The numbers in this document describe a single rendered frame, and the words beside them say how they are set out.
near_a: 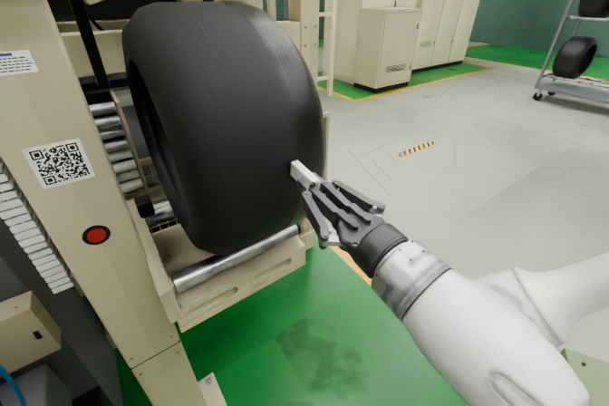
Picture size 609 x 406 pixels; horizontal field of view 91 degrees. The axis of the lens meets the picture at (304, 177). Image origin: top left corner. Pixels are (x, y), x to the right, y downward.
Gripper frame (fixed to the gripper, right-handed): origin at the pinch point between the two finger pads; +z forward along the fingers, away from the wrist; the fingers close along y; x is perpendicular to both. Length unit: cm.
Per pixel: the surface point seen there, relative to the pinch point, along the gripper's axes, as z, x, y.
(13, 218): 23.2, 8.4, 43.0
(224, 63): 14.3, -16.0, 7.2
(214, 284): 10.3, 34.3, 15.8
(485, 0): 539, 72, -1120
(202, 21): 23.0, -20.2, 7.0
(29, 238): 22.5, 13.1, 42.7
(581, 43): 101, 47, -553
